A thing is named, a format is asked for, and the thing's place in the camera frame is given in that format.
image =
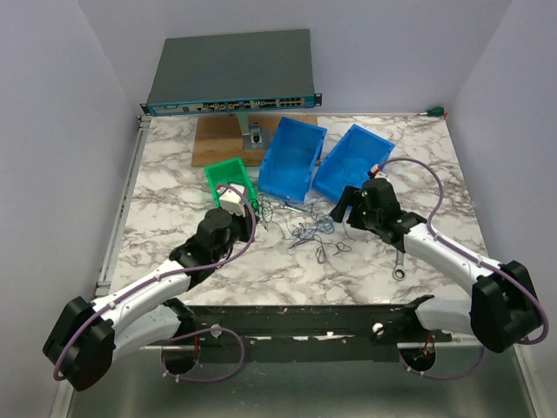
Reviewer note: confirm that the right blue plastic bin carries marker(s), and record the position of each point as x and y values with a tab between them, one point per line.
349	162

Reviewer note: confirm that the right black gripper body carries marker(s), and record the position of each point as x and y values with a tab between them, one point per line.
361	217

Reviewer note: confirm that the grey ratchet wrench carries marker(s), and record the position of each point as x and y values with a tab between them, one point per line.
399	271

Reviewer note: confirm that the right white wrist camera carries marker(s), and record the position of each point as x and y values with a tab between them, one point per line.
375	173

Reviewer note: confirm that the chrome combination wrench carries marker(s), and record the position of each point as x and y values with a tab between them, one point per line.
307	212

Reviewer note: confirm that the blue plastic bin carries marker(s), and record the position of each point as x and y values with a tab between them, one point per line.
349	162
286	170

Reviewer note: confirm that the wooden base board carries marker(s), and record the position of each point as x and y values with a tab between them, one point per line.
219	138

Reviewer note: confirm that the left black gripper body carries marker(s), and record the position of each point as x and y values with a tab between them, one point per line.
240	231

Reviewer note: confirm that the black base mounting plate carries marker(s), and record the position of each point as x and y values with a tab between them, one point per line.
286	334

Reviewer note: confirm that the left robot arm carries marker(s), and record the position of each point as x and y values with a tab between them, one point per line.
89	335

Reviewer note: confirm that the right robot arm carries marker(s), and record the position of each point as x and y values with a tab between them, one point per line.
503	308

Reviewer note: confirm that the grey network switch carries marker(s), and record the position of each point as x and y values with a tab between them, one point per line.
257	71

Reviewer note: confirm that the green handled screwdriver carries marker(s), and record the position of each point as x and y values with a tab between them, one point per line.
434	112

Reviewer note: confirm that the green plastic bin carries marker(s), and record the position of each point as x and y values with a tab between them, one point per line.
231	172

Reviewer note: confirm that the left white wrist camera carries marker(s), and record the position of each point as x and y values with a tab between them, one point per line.
231	202

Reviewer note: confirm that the left blue plastic bin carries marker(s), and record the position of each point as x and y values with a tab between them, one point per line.
286	170

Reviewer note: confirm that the aluminium side rail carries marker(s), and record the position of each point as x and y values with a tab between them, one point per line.
104	280

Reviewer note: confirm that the grey metal stand bracket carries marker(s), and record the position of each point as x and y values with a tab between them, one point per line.
255	136

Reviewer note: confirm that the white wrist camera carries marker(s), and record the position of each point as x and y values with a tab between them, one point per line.
375	173
231	202

